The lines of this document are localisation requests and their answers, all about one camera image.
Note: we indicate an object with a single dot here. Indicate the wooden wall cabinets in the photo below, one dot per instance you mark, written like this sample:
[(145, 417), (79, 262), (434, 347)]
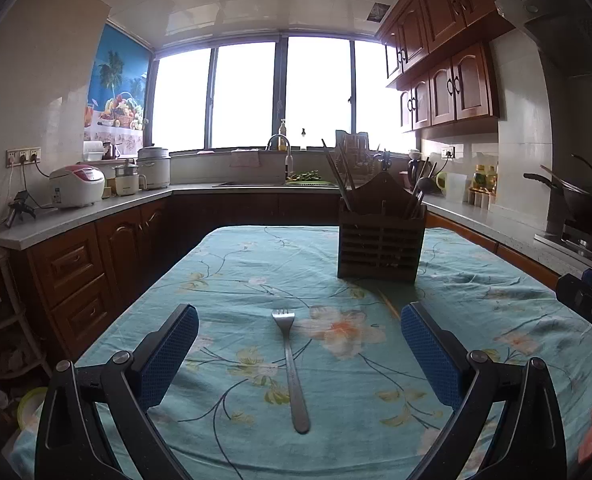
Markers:
[(451, 10)]

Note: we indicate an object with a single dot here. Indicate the large white cooker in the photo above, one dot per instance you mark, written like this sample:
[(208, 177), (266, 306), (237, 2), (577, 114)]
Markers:
[(153, 170)]

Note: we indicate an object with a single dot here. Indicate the dark wooden spoon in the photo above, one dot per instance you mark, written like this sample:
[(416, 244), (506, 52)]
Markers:
[(424, 186)]

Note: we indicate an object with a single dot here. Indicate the black wok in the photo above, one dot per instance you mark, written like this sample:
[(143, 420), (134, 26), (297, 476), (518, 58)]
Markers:
[(591, 205)]

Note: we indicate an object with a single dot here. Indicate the palm and fruit poster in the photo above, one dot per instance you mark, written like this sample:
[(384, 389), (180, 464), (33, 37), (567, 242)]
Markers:
[(115, 75)]

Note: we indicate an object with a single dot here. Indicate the wooden utensil holder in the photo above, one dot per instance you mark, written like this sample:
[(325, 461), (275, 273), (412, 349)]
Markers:
[(381, 250)]

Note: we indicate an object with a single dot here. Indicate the metal range hood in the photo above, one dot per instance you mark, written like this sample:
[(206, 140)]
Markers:
[(566, 25)]

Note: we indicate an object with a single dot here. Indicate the kitchen window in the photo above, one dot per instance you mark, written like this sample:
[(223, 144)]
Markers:
[(246, 95)]

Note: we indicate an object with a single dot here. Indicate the white lidded container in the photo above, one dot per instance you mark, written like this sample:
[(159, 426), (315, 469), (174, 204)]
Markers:
[(94, 151)]

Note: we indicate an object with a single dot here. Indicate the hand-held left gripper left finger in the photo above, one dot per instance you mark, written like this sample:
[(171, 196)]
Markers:
[(170, 355)]

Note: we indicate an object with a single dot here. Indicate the dish drying rack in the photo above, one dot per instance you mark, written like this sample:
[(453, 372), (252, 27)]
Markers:
[(358, 147)]

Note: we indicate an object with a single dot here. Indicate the dark wooden chopstick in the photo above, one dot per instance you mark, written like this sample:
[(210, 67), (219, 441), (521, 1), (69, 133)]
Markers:
[(386, 302)]

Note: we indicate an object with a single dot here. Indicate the yellow soap bottle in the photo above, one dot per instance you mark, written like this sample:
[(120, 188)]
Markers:
[(282, 140)]

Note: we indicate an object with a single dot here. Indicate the white and pink rice cooker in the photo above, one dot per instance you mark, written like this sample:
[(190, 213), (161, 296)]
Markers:
[(75, 185)]

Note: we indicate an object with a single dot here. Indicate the white spice jar set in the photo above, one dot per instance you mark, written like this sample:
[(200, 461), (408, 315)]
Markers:
[(478, 200)]

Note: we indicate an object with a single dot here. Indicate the single wall socket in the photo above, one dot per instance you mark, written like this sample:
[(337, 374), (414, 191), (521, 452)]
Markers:
[(448, 151)]

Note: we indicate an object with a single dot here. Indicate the small black-capped bottle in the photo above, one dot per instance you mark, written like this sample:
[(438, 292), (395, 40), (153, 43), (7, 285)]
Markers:
[(303, 141)]

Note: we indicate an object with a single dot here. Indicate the floral teal tablecloth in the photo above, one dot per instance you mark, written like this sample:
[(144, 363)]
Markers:
[(256, 270)]

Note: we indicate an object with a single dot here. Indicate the wall socket strip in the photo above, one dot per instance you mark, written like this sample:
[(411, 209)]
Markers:
[(23, 156)]

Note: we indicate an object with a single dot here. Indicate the grey kitchen countertop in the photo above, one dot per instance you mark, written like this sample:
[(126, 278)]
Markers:
[(476, 215)]

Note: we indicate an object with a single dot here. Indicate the yellow cooking oil bottle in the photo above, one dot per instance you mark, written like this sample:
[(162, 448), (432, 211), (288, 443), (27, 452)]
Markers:
[(492, 182), (478, 180)]

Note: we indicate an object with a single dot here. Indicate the small white electric pot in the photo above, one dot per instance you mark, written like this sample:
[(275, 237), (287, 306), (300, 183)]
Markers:
[(125, 182)]

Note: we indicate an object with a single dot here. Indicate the yellow-green plastic basin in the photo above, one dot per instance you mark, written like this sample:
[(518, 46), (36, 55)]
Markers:
[(33, 407)]

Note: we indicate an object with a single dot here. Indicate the pale dish cloth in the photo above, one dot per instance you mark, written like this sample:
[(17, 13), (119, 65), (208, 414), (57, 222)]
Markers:
[(246, 158)]

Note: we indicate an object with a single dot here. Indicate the wooden base cabinets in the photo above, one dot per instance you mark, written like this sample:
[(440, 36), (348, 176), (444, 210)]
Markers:
[(75, 270)]

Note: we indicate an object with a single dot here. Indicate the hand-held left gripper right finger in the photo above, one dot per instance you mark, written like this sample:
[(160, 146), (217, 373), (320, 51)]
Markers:
[(428, 355)]

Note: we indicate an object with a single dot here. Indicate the gas stove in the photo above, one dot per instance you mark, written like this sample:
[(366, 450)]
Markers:
[(576, 247)]

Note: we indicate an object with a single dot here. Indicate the metal kitchen faucet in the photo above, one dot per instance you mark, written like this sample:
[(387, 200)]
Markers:
[(290, 160)]

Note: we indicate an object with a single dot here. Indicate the metal fork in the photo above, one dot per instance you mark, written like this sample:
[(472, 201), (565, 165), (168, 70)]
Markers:
[(292, 375)]

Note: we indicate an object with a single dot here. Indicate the small black tripod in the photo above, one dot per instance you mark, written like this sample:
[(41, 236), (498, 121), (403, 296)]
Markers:
[(20, 202)]

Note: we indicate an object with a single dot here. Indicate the ceiling vent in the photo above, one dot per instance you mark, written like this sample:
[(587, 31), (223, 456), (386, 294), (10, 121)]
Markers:
[(378, 12)]

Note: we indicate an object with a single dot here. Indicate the white storage rack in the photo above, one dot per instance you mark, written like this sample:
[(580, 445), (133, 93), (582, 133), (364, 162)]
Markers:
[(5, 280)]

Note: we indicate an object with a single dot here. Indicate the electric kettle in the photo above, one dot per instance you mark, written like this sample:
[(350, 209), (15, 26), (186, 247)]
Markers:
[(413, 170)]

